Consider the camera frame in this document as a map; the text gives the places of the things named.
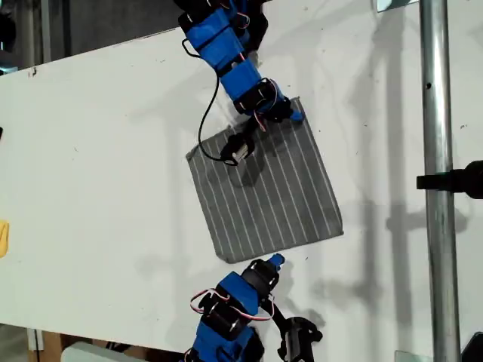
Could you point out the grey white-striped towel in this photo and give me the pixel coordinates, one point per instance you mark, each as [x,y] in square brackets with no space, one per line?
[271,203]

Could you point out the white box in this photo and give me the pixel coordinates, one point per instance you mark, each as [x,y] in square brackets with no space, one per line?
[90,354]

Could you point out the wooden board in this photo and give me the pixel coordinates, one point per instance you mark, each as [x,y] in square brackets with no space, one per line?
[53,345]

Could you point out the yellow object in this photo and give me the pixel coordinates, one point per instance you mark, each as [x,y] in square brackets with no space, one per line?
[3,237]

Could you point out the black background object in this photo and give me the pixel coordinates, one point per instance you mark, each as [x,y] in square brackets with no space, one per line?
[7,26]

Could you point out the short black camera stalk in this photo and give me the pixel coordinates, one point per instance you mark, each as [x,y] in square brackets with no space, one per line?
[249,130]
[277,311]

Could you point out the black camera box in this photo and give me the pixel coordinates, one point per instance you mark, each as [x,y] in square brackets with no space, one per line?
[298,339]
[232,149]

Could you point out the steel post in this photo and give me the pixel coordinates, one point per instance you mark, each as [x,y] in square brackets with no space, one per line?
[437,113]

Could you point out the metal corner bracket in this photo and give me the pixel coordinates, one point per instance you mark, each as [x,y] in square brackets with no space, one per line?
[388,4]

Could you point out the black post clamp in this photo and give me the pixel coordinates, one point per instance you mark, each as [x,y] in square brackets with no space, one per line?
[475,348]
[464,180]

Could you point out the light vertical frame bar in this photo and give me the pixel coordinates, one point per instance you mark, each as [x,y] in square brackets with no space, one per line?
[45,30]

